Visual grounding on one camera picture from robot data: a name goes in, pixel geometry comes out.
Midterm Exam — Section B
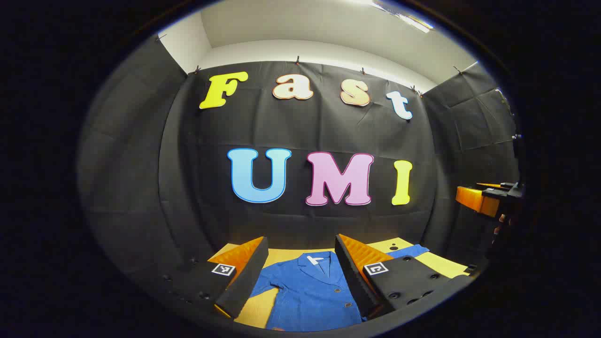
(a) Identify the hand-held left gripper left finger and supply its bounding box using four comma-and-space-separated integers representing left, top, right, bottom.
159, 236, 269, 320

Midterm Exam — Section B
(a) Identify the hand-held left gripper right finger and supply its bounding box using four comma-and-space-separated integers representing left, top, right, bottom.
334, 234, 473, 321

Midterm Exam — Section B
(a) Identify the blue shirt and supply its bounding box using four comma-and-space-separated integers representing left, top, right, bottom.
248, 244, 431, 333

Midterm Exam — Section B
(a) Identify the black backdrop cloth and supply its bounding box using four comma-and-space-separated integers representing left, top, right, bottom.
77, 35, 522, 301

